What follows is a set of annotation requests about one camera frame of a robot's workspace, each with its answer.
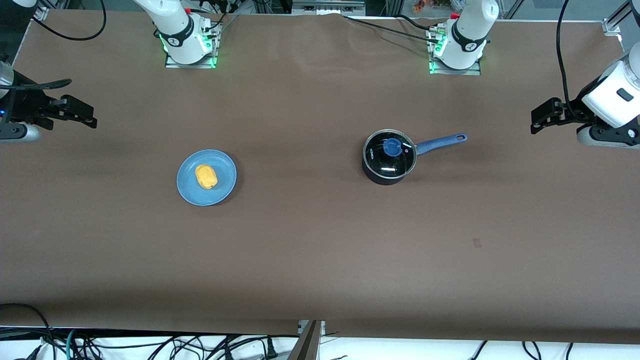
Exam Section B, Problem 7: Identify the yellow potato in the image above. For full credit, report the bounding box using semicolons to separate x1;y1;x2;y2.
194;164;219;191

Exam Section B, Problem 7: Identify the glass lid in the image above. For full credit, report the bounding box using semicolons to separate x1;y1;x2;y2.
363;129;417;180

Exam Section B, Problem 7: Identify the blue round plate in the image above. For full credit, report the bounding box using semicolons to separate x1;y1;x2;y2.
176;149;238;207

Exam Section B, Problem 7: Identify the grey metal box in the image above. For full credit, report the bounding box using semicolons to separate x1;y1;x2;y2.
291;0;367;16

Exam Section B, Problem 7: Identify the brown table cover sheet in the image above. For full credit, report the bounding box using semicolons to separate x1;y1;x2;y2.
0;9;640;346

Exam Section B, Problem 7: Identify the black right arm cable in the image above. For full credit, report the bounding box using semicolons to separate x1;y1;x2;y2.
0;0;107;92

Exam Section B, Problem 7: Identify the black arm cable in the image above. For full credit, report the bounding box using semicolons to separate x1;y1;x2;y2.
556;0;588;118
0;0;107;92

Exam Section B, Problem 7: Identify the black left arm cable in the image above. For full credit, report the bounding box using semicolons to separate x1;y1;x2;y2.
556;0;588;118

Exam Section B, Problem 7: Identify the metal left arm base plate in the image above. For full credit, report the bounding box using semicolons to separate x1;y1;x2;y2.
429;25;482;76

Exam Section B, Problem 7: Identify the dark blue pot, blue handle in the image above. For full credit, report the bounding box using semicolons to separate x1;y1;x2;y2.
362;129;468;186

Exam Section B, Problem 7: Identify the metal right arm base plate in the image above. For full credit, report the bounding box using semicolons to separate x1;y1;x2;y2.
165;22;219;69

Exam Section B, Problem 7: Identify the black cable on table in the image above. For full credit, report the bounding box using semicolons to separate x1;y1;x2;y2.
342;15;433;41
392;14;436;32

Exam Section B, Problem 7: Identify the black base connector cable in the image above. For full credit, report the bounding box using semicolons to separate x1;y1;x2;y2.
192;0;241;38

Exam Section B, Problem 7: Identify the aluminium frame post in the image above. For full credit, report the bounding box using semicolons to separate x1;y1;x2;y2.
287;320;326;360

